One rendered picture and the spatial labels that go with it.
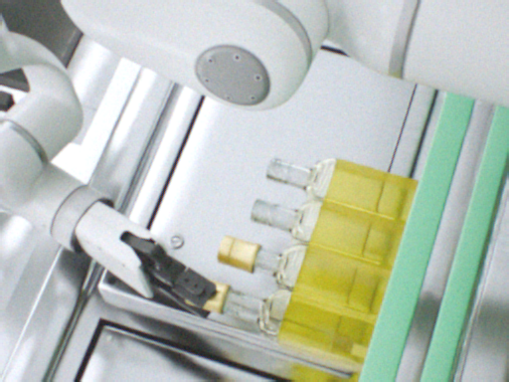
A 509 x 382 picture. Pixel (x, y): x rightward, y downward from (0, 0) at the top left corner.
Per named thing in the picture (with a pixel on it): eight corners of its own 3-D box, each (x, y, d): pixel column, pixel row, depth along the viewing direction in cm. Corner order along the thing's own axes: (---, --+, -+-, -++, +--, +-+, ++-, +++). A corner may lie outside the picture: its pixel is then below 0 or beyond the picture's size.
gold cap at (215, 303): (233, 290, 113) (197, 280, 114) (231, 281, 110) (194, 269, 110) (222, 318, 111) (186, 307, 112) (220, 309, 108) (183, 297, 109)
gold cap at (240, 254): (263, 238, 113) (228, 228, 114) (254, 257, 110) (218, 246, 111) (259, 261, 115) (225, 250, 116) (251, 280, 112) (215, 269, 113)
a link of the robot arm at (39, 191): (11, 90, 111) (-48, 144, 106) (84, 134, 108) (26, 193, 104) (29, 165, 124) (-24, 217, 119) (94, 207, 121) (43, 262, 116)
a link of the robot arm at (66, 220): (62, 253, 119) (80, 265, 119) (45, 225, 111) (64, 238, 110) (99, 205, 122) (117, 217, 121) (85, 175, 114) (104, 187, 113)
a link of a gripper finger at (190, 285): (153, 279, 110) (201, 309, 108) (149, 269, 107) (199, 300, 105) (170, 256, 111) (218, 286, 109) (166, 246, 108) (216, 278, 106)
